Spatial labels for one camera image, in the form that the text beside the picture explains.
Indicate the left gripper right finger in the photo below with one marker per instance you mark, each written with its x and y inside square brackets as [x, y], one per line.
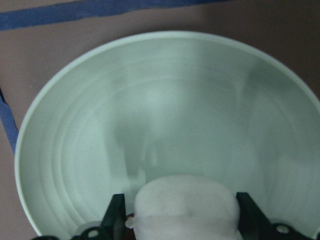
[254, 225]

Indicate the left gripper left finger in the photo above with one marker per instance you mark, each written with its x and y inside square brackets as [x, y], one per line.
[112, 226]

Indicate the white steamed bun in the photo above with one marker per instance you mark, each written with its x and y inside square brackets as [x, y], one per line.
[184, 207]

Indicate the light green plate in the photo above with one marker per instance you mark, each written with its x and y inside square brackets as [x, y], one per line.
[167, 103]

